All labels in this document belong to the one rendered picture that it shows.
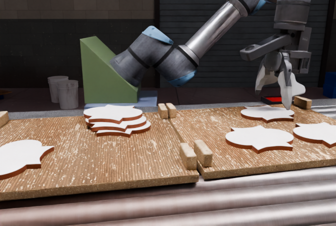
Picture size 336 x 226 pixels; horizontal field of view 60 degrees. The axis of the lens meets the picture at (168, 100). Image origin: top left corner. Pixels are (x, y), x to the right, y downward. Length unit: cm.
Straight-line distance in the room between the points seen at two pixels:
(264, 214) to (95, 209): 23
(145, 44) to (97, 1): 441
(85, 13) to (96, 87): 445
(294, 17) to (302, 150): 31
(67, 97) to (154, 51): 324
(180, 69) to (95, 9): 445
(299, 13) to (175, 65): 54
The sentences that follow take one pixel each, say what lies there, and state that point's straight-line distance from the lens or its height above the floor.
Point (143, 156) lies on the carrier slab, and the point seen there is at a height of 94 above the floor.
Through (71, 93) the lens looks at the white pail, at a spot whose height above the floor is 23.
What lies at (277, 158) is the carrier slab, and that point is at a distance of 57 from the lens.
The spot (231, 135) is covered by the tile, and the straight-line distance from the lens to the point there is 62.
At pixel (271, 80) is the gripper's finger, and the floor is 102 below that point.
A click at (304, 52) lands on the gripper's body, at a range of 79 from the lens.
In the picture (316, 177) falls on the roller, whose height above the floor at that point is 91.
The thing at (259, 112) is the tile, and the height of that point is 95.
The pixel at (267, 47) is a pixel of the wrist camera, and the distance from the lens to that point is 74.
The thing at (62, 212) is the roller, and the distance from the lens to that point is 46.
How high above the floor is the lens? 117
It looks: 15 degrees down
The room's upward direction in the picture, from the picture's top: straight up
